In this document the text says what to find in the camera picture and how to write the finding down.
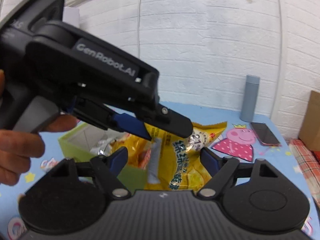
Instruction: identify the person's left hand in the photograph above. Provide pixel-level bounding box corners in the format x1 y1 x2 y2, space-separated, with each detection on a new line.
0 69 78 186

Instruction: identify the red checkered cloth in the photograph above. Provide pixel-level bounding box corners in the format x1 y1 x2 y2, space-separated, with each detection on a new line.
289 139 319 207

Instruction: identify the grey blue thermos bottle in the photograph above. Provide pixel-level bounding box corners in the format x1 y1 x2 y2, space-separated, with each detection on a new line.
240 75 260 122

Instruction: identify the green cardboard storage box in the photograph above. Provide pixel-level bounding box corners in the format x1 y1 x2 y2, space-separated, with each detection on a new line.
57 123 151 190

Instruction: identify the brown cardboard box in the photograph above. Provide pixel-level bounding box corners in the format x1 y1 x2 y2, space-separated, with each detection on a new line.
298 90 320 152

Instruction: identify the silver snack packet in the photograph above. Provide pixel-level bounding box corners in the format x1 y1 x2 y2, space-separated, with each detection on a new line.
89 135 116 157

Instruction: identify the yellow chips bag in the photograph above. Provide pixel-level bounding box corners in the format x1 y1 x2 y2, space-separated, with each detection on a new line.
107 122 227 193

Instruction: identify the smartphone with red case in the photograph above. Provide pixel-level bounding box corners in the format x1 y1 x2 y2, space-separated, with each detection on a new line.
250 122 280 146

